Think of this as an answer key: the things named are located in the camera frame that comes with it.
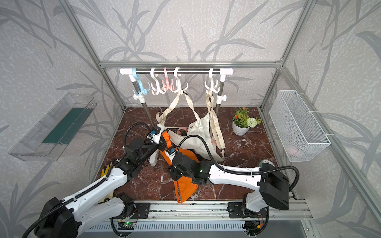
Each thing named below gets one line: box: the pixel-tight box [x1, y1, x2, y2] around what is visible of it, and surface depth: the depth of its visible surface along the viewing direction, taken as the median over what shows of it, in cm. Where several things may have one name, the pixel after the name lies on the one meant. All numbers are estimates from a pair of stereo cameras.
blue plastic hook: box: [131, 67, 151, 96], surface depth 68 cm
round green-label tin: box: [258, 159, 276, 168], surface depth 46 cm
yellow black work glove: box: [101, 162, 116, 178], surface depth 87 cm
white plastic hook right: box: [204, 67, 221, 94], surface depth 68 cm
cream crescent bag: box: [157, 90, 226, 161], surface depth 80 cm
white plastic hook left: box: [150, 67, 166, 96], surface depth 69 cm
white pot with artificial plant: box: [232, 107, 262, 136], surface depth 96 cm
